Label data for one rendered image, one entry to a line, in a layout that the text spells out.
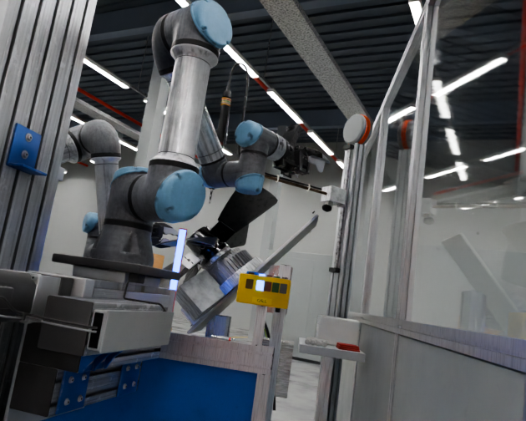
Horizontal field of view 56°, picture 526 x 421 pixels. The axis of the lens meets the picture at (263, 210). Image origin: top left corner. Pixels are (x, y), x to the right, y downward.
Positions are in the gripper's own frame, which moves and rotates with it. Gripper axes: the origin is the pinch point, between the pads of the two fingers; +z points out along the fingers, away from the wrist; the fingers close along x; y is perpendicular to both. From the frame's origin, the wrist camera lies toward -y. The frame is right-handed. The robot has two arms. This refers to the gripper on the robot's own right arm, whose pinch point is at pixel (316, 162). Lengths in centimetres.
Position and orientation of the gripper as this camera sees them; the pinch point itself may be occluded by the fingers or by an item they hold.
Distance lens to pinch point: 161.3
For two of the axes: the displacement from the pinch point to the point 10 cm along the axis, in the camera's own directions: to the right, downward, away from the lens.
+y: -0.4, 9.6, -2.6
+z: 6.3, 2.3, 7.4
